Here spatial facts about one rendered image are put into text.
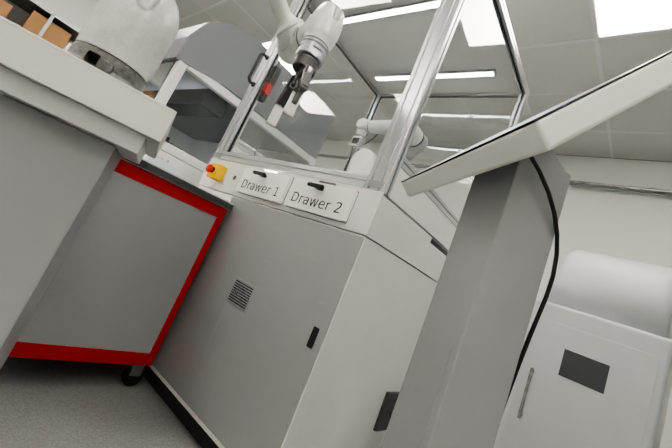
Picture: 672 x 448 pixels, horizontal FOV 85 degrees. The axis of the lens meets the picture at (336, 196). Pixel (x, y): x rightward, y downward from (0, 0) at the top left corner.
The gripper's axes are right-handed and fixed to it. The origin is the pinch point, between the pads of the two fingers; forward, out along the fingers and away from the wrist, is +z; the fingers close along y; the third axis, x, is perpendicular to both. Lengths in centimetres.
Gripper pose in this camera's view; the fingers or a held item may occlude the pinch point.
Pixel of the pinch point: (279, 117)
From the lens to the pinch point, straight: 110.4
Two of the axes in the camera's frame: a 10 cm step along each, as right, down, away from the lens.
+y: 5.0, -0.4, -8.7
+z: -3.8, 8.9, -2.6
